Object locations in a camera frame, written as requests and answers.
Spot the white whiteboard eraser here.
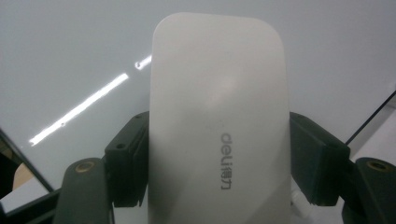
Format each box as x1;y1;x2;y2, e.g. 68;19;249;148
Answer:
147;12;292;224

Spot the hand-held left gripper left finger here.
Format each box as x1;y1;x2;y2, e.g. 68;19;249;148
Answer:
104;110;150;209

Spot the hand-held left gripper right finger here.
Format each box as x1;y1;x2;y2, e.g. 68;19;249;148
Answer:
289;111;352;207

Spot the white whiteboard with red scribble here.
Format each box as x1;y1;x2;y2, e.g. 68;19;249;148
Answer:
0;0;396;193

